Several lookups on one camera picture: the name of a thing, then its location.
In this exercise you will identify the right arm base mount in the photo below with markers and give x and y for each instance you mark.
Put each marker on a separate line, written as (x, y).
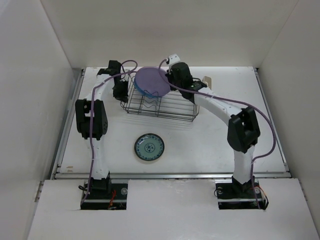
(229, 198)

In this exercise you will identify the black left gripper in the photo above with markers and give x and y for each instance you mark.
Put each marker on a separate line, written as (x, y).
(123, 96)

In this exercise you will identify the white cutlery holder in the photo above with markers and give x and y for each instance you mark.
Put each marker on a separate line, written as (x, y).
(207, 81)

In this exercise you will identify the aluminium front rail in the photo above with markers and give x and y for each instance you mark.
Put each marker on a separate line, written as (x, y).
(154, 176)

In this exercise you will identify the wire dish rack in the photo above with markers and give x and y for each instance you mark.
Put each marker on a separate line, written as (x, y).
(171, 106)

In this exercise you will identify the blue plate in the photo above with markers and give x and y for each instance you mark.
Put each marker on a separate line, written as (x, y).
(143, 92)

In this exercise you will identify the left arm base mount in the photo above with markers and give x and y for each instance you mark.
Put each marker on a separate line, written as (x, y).
(113, 199)

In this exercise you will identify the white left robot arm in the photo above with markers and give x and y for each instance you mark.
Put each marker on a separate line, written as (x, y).
(92, 122)

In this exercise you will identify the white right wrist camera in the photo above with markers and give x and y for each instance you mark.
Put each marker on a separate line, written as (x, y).
(172, 59)

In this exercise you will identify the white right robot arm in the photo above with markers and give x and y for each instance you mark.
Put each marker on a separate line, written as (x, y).
(242, 125)

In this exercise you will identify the lilac plate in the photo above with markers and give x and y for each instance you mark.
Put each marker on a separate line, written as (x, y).
(153, 80)

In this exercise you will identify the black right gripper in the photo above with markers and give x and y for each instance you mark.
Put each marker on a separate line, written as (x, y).
(169, 76)

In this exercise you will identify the teal patterned plate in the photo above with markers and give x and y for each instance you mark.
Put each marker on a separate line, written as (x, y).
(149, 147)

